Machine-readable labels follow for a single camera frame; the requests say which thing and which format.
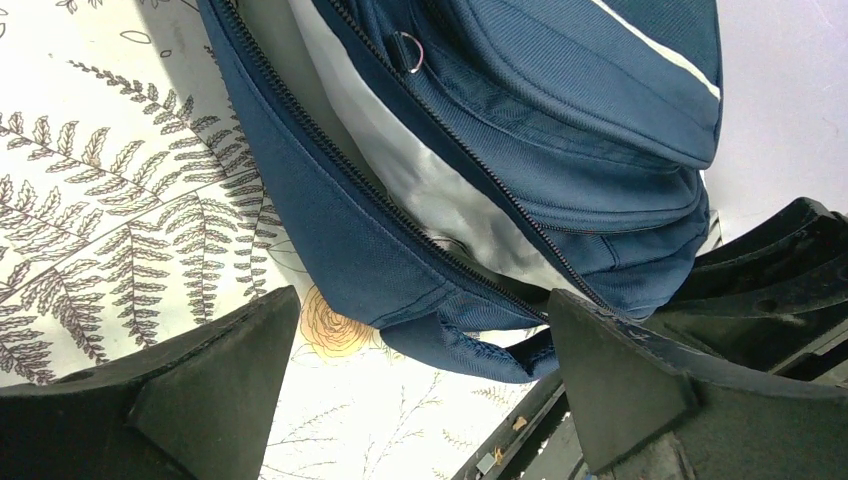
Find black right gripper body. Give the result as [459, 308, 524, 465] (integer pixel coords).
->
[645, 197, 847, 381]

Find navy blue backpack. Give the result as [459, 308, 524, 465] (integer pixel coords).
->
[198, 1, 722, 383]

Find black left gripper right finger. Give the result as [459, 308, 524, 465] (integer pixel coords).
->
[548, 290, 847, 479]

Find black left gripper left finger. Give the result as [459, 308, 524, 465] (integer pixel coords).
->
[1, 287, 300, 479]

